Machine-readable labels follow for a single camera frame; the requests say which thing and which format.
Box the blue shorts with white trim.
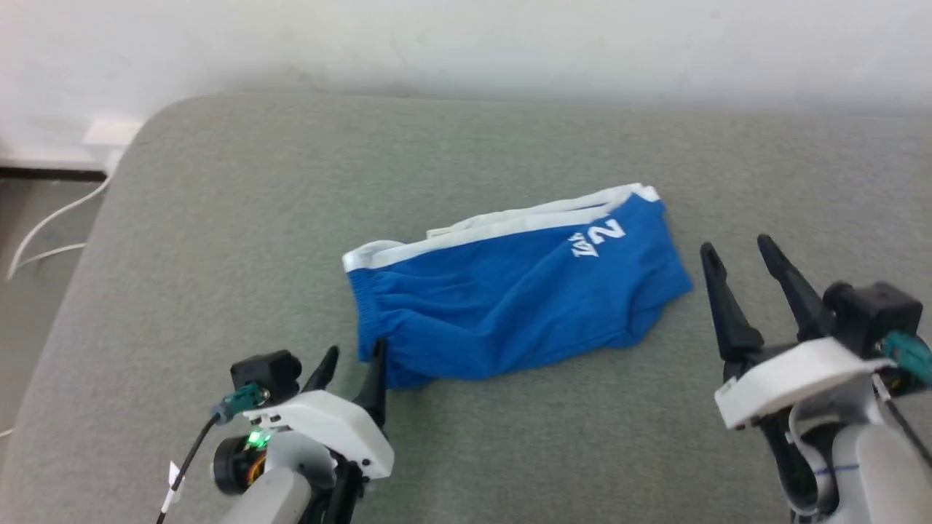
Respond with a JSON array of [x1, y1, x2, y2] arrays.
[[342, 183, 693, 391]]

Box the white cable label tag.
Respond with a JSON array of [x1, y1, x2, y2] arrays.
[[165, 461, 187, 512]]

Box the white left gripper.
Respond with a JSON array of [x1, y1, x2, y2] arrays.
[[243, 338, 395, 482]]

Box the black cable with teal plug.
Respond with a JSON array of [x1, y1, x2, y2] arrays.
[[156, 383, 269, 524], [870, 330, 932, 467]]

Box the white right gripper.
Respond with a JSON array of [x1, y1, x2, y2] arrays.
[[700, 234, 898, 432]]

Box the white wall socket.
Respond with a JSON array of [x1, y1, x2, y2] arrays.
[[82, 116, 144, 174]]

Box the white power cable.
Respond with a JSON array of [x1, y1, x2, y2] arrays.
[[0, 173, 111, 437]]

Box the black baseboard strip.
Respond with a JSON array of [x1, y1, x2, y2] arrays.
[[0, 167, 108, 182]]

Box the grey-green fabric sofa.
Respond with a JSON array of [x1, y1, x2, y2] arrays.
[[0, 91, 932, 524]]

